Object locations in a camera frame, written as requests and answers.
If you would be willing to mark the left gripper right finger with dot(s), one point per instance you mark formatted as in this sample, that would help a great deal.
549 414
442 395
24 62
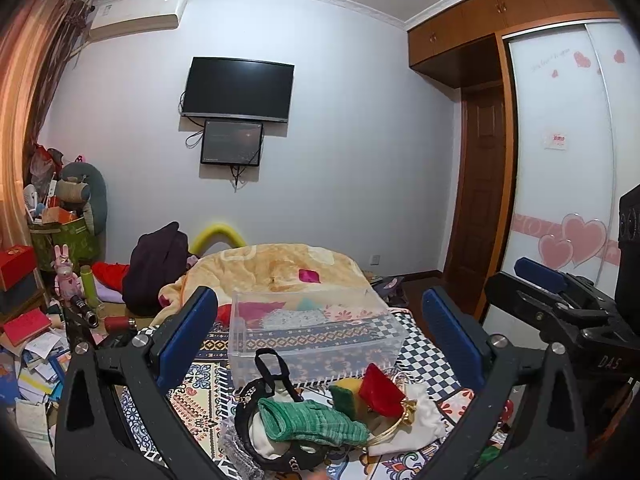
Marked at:
548 437

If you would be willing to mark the orange fleece blanket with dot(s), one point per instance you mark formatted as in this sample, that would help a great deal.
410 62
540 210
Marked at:
260 268

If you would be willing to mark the white drawstring pouch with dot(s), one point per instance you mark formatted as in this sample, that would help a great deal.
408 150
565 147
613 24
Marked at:
425 426

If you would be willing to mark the brown wooden door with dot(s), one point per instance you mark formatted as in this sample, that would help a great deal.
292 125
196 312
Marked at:
479 192

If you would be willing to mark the dark purple backpack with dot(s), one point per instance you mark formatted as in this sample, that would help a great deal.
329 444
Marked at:
159 258

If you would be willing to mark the red thermos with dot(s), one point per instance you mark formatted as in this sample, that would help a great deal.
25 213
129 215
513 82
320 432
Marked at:
119 324

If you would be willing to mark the yellow green sponge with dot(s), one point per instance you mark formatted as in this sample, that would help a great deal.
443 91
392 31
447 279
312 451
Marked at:
346 398

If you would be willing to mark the white air conditioner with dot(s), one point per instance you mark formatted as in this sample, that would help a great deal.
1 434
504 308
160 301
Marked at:
128 17

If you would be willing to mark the red book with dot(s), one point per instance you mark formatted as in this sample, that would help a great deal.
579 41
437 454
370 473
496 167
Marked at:
27 325

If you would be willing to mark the orange curtain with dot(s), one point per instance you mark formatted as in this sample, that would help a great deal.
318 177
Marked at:
35 47

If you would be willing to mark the small black monitor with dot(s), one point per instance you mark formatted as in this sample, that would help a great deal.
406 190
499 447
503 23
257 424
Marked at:
227 143

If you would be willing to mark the large black television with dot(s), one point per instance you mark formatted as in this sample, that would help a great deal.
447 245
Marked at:
238 89

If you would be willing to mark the red box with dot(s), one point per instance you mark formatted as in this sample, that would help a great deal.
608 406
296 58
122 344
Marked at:
15 263

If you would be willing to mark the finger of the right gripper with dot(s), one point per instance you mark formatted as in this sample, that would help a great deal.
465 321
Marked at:
540 275

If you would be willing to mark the green cardboard box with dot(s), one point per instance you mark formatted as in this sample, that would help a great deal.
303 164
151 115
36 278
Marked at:
83 246

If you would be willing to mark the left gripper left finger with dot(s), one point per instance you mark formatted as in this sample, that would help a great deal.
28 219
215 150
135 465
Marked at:
93 439

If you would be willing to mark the wooden wardrobe with hearts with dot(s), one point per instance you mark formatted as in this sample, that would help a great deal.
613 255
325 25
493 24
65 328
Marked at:
569 72

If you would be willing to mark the red cloth pouch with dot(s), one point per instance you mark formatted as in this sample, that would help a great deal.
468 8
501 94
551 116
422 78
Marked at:
380 393

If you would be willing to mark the green bottle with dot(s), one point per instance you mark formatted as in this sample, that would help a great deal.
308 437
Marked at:
89 287

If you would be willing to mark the green knitted cloth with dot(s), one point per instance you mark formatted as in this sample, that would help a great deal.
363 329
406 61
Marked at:
310 421

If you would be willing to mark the grey green plush toy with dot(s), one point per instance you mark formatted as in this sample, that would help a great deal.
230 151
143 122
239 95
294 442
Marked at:
83 187

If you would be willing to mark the black strap floral bag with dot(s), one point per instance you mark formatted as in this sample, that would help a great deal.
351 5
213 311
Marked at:
273 382

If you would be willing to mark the clear plastic storage bin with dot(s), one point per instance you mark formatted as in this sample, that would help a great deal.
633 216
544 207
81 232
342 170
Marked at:
321 334

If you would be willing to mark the pink bunny figure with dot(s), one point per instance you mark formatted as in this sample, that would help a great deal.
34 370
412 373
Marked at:
66 282

